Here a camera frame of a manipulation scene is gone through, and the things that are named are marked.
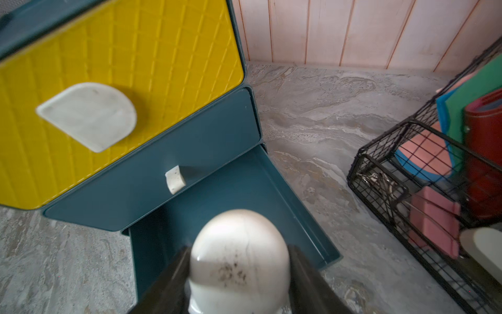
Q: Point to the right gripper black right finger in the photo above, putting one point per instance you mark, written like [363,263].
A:
[309,292]

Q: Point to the yellow top drawer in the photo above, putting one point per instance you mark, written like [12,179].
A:
[85,83]

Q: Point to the black wire desk organizer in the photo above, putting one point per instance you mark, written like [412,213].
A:
[473,280]

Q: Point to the teal drawer cabinet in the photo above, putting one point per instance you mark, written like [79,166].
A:
[109,109]

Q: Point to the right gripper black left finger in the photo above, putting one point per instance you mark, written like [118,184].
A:
[167,294]

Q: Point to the binder clips in basket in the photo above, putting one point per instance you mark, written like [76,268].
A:
[380,188]

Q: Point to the white round earphone case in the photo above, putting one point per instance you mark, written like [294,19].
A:
[239,263]

